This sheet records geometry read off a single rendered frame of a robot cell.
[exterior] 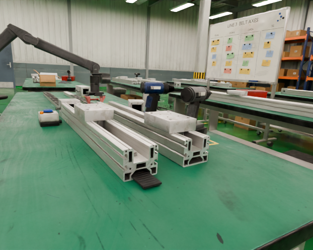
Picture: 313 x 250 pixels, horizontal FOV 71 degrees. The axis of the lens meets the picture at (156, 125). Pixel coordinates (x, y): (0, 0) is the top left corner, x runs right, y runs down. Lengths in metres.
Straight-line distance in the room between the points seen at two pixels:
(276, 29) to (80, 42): 10.22
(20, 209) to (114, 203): 0.18
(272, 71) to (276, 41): 0.39
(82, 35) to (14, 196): 12.12
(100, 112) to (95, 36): 11.91
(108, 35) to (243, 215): 12.58
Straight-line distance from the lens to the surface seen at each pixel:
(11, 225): 0.49
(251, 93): 2.91
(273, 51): 3.63
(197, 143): 0.71
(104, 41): 12.78
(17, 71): 12.29
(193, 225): 0.45
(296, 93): 4.25
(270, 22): 3.76
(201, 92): 0.90
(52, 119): 1.13
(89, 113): 0.82
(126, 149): 0.54
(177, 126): 0.70
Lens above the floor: 1.05
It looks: 14 degrees down
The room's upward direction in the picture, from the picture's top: 3 degrees clockwise
